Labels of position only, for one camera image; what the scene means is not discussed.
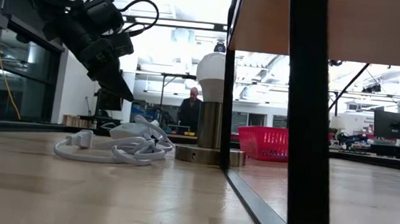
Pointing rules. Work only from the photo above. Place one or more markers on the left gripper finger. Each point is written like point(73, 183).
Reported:
point(115, 80)

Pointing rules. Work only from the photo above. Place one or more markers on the red plastic basket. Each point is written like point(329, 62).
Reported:
point(262, 143)

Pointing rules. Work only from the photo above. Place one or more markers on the white shade desk lamp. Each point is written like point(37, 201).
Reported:
point(337, 123)

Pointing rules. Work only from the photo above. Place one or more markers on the black computer monitor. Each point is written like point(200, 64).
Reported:
point(109, 105)
point(392, 125)

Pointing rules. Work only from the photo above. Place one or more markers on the stack of wooden blocks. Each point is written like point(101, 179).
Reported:
point(76, 121)

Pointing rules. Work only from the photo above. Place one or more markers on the person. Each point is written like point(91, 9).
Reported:
point(189, 111)

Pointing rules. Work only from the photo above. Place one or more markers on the long ceiling light fixture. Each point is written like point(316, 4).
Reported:
point(178, 23)

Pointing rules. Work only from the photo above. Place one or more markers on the white light bulb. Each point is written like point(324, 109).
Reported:
point(211, 71)

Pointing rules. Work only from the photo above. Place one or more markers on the wooden shelf board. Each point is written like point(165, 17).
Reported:
point(371, 29)

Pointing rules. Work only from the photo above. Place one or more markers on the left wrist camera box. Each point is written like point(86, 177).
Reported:
point(123, 45)

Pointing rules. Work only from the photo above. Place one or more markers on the black stand frame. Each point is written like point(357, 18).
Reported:
point(162, 87)

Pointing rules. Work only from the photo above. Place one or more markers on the black ceiling camera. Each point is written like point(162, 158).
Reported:
point(219, 47)

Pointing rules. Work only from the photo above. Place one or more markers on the wooden panel with black frame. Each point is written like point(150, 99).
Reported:
point(307, 134)

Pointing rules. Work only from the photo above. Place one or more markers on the black metal table frame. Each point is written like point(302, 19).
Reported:
point(396, 165)

